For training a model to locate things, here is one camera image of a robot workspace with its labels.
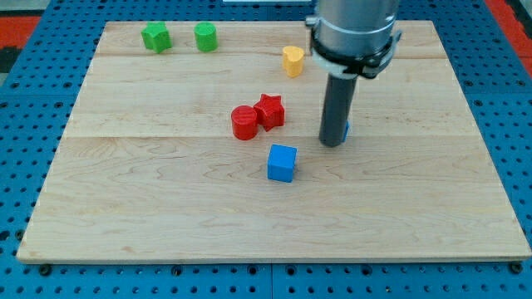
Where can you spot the blue triangle block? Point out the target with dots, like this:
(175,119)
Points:
(346,130)

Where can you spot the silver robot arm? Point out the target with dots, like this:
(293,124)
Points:
(351,28)

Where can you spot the blue cube block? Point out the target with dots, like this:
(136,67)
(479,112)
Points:
(281,163)

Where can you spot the red cylinder block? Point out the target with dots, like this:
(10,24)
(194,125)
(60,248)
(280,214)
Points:
(244,122)

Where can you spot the red star block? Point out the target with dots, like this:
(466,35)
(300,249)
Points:
(270,111)

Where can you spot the wooden board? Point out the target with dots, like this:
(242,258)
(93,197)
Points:
(148,170)

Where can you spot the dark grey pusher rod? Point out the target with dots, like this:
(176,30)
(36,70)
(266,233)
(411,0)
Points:
(336,107)

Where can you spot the yellow heart block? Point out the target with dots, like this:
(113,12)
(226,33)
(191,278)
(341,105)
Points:
(293,60)

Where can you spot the green cylinder block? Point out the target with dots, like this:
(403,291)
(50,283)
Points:
(206,36)

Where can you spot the green star block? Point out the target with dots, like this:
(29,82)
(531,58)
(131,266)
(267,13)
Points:
(156,37)

